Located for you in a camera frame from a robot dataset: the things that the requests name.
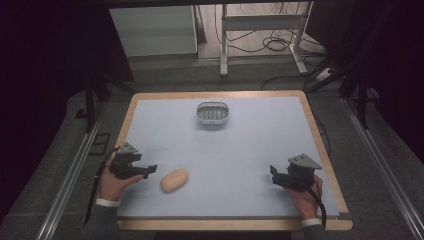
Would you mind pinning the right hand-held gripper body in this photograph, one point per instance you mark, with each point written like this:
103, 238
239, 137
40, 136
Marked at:
300, 175

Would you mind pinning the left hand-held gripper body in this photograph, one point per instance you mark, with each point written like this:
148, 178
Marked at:
124, 162

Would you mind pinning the potato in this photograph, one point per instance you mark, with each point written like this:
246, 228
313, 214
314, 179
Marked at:
174, 180

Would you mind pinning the white plastic basket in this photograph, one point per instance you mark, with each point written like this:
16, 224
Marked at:
212, 112

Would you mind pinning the person's left hand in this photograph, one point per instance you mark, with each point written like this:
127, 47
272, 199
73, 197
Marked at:
113, 184

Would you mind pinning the person's right hand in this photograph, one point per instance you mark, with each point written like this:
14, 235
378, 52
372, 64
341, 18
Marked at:
305, 200

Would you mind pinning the light blue mat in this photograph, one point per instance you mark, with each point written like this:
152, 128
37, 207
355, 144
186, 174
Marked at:
226, 156

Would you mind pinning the black stand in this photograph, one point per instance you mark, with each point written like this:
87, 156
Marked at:
360, 86
95, 96

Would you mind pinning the white power strip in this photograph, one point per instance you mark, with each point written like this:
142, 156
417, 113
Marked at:
325, 74

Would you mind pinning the white cabinet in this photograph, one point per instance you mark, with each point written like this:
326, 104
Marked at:
155, 30

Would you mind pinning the aluminium rail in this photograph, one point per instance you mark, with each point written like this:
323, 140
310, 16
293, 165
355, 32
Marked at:
70, 180
383, 166

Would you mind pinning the white metal desk frame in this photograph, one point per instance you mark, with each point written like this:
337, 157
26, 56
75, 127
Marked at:
263, 30

